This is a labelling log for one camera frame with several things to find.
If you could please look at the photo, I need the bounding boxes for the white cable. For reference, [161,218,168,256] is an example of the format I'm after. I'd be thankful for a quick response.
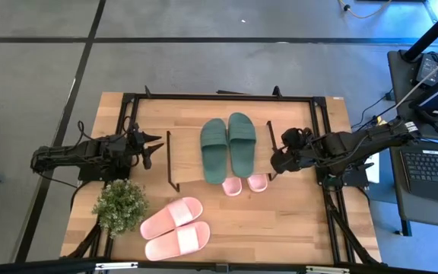
[393,47,438,112]

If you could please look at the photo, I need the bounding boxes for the black laptop keyboard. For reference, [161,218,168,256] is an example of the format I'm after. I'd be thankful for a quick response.
[399,148,438,205]

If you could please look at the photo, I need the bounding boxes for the wooden shelf with black legs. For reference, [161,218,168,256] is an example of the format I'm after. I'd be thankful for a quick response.
[166,119,280,193]

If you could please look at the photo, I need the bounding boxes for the black power adapter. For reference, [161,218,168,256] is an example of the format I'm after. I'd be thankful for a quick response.
[415,53,438,87]

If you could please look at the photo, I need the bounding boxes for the white paper sheet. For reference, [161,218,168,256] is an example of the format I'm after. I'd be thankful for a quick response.
[365,151,382,184]

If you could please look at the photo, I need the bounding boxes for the small green artificial plant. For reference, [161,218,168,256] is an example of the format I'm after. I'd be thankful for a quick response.
[91,178,150,240]

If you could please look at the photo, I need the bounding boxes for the beige floor cable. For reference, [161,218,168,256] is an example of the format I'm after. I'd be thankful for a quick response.
[338,0,394,20]

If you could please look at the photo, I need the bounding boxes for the silver metal bracket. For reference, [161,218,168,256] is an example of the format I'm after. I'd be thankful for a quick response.
[305,266,350,274]
[95,261,139,271]

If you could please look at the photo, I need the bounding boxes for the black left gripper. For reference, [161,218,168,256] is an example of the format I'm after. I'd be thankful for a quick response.
[122,132,165,170]

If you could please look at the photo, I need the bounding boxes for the black diagonal pole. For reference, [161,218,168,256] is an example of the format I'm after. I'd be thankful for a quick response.
[401,0,438,64]

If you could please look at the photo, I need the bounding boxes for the pink foam slide sandal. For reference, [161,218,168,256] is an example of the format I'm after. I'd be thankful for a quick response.
[144,221,211,262]
[139,196,204,241]
[221,177,243,197]
[246,174,269,193]

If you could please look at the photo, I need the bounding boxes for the black horizontal rig bar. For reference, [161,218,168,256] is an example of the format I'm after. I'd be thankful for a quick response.
[0,257,438,274]

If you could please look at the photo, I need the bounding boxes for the black floor cable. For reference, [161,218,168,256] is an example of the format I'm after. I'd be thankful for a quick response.
[351,90,395,135]

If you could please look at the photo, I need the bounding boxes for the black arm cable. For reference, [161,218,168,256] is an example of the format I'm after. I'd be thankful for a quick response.
[76,120,95,142]

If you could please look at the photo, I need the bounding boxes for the black metal table frame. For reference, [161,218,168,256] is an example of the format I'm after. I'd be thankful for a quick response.
[62,85,382,267]

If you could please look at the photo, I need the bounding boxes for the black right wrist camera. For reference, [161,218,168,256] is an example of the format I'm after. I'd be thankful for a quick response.
[281,127,314,149]

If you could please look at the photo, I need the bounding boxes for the dark grey desk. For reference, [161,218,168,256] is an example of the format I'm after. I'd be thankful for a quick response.
[387,49,438,144]
[388,135,438,237]

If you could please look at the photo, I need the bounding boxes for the green foam slide sandal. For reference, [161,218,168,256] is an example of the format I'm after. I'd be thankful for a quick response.
[199,117,229,186]
[227,112,257,179]

